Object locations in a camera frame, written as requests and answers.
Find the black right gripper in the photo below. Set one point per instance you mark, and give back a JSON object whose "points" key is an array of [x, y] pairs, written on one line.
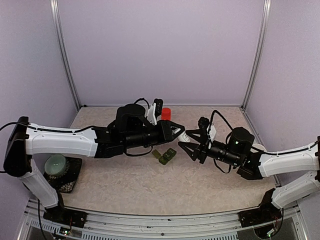
{"points": [[197, 151]]}

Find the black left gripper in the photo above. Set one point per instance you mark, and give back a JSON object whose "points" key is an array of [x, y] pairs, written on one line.
{"points": [[166, 135]]}

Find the small white pill bottle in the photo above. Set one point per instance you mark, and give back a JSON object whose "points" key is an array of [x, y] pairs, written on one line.
{"points": [[183, 137]]}

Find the green pill organizer box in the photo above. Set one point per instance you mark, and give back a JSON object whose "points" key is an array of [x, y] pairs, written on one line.
{"points": [[166, 157]]}

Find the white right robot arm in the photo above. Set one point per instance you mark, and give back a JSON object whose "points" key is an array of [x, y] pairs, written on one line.
{"points": [[255, 164]]}

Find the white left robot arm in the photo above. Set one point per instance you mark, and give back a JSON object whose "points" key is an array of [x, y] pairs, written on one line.
{"points": [[134, 126]]}

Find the red cylindrical can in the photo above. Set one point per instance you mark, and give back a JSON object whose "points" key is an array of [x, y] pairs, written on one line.
{"points": [[166, 114]]}

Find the light blue mug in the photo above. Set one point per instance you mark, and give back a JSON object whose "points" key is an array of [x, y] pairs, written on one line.
{"points": [[258, 147]]}

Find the black square tray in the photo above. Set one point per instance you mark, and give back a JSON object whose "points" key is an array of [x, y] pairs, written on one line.
{"points": [[66, 181]]}

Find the green ceramic bowl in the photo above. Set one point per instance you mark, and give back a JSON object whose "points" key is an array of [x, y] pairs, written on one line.
{"points": [[55, 165]]}

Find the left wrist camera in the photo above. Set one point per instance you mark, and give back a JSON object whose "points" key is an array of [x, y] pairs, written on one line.
{"points": [[154, 111]]}

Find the right aluminium frame post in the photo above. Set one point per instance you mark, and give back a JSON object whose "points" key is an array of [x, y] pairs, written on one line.
{"points": [[258, 53]]}

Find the aluminium frame post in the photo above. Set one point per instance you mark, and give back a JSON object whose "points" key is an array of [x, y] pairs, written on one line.
{"points": [[54, 5], [258, 53]]}

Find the front aluminium rail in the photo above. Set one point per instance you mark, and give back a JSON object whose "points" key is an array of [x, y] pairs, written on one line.
{"points": [[215, 226]]}

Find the left aluminium frame post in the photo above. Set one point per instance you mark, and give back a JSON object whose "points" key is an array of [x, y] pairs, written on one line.
{"points": [[54, 5]]}

